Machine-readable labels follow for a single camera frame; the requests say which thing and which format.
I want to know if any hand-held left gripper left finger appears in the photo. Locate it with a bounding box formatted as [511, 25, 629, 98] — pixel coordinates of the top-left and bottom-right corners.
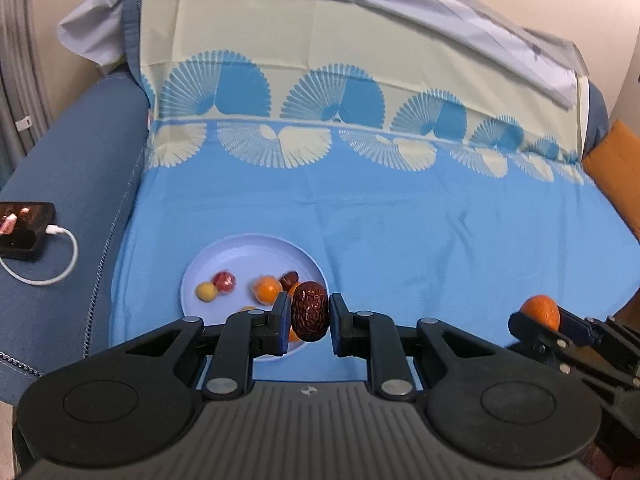
[125, 291, 292, 401]

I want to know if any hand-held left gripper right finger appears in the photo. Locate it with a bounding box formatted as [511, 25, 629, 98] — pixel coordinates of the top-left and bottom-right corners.
[329, 293, 496, 401]

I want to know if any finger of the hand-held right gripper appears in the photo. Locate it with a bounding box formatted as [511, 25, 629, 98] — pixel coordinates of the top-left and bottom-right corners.
[556, 306, 593, 343]
[507, 311, 573, 376]

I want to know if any light blue round plate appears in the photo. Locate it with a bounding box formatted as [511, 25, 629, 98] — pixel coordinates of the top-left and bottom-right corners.
[181, 233, 330, 363]

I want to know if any blue fan-print blanket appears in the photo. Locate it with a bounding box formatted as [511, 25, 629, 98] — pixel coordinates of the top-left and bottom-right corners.
[107, 0, 640, 392]

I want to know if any orange cushion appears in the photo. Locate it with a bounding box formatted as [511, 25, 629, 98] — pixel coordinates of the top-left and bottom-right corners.
[582, 119, 640, 241]

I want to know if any dark blue stitched bedspread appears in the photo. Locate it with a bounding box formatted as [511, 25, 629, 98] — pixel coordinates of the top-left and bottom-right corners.
[0, 0, 610, 407]

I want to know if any black smartphone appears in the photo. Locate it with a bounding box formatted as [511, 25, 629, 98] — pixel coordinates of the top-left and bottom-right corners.
[0, 201, 57, 261]

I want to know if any pale grey sheet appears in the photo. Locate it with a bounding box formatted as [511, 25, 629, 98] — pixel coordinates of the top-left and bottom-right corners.
[56, 0, 590, 110]

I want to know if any beige curtain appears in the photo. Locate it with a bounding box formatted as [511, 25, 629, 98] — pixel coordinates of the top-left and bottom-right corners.
[0, 0, 56, 186]

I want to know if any white charging cable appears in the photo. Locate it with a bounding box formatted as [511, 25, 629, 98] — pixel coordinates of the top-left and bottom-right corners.
[0, 225, 80, 287]

